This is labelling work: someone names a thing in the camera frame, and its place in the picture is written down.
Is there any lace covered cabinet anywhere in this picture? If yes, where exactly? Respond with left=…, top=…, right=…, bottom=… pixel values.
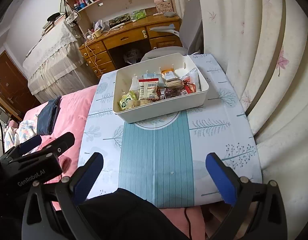
left=23, top=20, right=98, bottom=103

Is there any pink quilt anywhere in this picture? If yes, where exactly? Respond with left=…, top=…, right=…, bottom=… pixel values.
left=22, top=84, right=206, bottom=240

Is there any brown nut candy packet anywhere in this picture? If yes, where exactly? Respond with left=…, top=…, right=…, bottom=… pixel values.
left=165, top=79, right=184, bottom=89

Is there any navy folded cloth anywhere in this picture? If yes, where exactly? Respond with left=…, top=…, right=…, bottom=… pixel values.
left=37, top=96, right=61, bottom=135

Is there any white blue printed snack bag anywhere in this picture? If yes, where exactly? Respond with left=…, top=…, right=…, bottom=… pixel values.
left=130, top=73, right=165, bottom=90

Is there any wooden desk with drawers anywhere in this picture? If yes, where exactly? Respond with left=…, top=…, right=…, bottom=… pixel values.
left=79, top=15, right=182, bottom=78

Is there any green pastry packet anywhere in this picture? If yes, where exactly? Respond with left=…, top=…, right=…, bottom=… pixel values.
left=118, top=91, right=137, bottom=111

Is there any white plastic storage box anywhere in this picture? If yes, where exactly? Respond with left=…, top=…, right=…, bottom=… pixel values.
left=112, top=53, right=209, bottom=123

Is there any red white snack packet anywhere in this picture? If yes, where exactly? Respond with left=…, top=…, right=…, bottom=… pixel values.
left=181, top=68, right=201, bottom=94

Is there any black cable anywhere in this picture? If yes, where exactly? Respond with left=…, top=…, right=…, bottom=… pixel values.
left=184, top=206, right=194, bottom=240

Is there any orange white snack packet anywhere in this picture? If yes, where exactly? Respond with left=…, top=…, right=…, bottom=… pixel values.
left=161, top=68, right=179, bottom=82

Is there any red striped cracker packet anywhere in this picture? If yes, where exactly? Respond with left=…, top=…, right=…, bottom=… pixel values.
left=139, top=80, right=159, bottom=101

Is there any tree patterned tablecloth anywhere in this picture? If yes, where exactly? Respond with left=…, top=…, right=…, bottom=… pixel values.
left=78, top=54, right=262, bottom=208

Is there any grey office chair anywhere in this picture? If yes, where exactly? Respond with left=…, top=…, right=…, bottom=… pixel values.
left=140, top=0, right=204, bottom=62

